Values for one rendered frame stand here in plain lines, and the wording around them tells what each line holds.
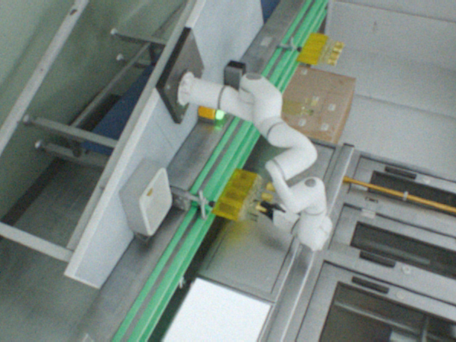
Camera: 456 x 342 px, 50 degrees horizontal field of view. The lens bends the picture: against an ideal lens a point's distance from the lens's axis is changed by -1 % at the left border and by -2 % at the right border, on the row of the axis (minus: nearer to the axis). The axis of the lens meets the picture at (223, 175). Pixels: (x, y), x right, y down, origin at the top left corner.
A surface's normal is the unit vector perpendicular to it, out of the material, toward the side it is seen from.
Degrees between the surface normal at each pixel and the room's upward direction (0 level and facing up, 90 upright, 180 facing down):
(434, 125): 90
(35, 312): 90
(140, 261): 90
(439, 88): 90
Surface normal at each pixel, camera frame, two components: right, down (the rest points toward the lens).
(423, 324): -0.04, -0.65
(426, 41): -0.40, 0.70
